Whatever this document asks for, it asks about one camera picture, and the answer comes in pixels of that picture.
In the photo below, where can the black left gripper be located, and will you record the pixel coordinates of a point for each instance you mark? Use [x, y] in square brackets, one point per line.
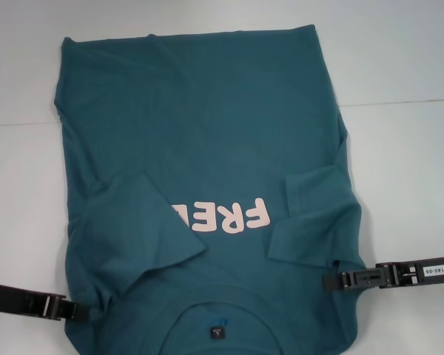
[11, 299]

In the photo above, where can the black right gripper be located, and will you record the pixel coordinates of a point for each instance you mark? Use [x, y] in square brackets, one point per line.
[422, 271]

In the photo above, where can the teal blue printed t-shirt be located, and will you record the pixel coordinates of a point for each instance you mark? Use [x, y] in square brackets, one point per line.
[207, 122]

